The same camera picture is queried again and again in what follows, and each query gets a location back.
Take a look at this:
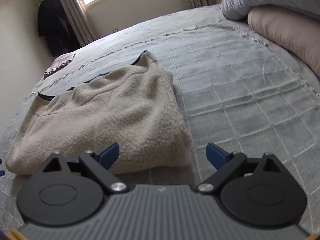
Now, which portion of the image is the cream fleece zip jacket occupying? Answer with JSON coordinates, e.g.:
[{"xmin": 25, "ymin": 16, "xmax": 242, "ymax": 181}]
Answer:
[{"xmin": 6, "ymin": 51, "xmax": 192, "ymax": 175}]

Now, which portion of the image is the dark hanging coat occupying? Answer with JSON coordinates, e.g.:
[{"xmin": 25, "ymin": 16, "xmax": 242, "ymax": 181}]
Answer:
[{"xmin": 37, "ymin": 0, "xmax": 80, "ymax": 57}]

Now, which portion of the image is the beige pillow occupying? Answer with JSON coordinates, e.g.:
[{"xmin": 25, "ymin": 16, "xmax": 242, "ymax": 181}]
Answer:
[{"xmin": 247, "ymin": 5, "xmax": 319, "ymax": 75}]

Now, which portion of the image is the grey quilted bedspread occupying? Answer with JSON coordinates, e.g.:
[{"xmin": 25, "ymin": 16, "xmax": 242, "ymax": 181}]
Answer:
[{"xmin": 1, "ymin": 5, "xmax": 319, "ymax": 232}]

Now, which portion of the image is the left grey curtain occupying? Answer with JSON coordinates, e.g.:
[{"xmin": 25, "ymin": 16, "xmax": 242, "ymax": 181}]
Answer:
[{"xmin": 60, "ymin": 0, "xmax": 98, "ymax": 47}]

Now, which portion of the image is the small folded patterned cloth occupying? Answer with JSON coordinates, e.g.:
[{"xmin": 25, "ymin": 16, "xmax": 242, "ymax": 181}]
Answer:
[{"xmin": 43, "ymin": 53, "xmax": 75, "ymax": 78}]

